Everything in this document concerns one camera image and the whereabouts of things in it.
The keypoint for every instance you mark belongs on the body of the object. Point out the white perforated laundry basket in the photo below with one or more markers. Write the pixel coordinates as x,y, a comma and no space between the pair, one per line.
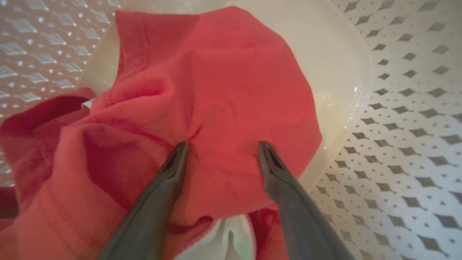
397,126

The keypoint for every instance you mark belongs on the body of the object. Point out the white cloth piece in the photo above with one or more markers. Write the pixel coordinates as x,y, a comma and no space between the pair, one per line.
223,242

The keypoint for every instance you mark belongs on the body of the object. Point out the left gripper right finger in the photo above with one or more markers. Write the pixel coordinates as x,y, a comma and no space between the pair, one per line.
299,216

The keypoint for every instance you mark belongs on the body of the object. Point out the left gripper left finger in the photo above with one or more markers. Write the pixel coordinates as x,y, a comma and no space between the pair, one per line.
151,209

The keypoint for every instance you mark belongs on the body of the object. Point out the red cloth garment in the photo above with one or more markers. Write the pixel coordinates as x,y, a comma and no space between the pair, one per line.
223,90

